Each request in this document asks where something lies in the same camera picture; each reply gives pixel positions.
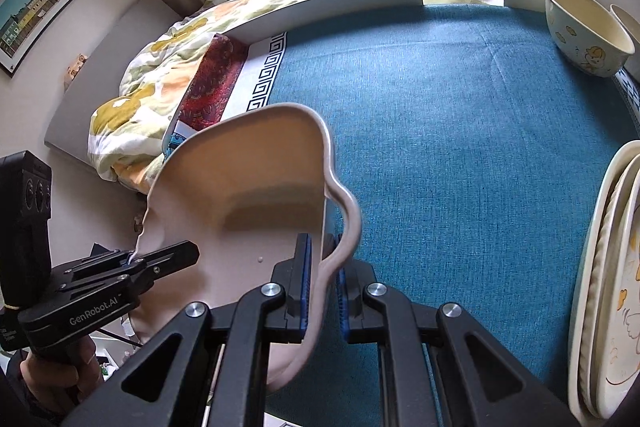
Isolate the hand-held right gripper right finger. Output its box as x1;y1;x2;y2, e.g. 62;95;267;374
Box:
336;234;583;427

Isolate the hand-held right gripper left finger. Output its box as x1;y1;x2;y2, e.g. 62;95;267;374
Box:
60;233;316;427

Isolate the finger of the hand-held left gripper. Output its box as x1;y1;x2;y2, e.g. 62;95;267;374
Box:
52;248;135;279
120;241;201;295

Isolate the pink square bowl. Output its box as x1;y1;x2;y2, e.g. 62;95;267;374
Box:
132;103;362;394

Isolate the yellow duck print plate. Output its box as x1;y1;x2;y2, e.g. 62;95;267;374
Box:
569;139;640;419

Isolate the white plate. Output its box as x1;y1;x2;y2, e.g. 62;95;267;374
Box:
585;152;640;420
597;179;640;423

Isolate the person's left forearm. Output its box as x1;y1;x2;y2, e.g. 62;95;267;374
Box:
0;354;68;427

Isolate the person's left hand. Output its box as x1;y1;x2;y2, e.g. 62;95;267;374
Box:
20;336;103;414

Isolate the floral striped duvet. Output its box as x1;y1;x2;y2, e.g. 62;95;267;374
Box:
87;0;562;198

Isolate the grey padded headboard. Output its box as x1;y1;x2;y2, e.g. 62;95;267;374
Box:
44;0;177;164

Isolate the blue tablecloth with patterned border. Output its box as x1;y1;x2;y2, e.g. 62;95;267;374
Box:
162;4;640;427

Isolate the plush toy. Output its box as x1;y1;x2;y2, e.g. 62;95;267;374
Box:
64;53;89;84

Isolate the framed street picture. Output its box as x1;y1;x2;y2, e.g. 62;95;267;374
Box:
0;0;97;78

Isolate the cream duck print bowl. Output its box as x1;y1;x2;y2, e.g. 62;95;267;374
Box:
610;4;640;38
542;0;636;78

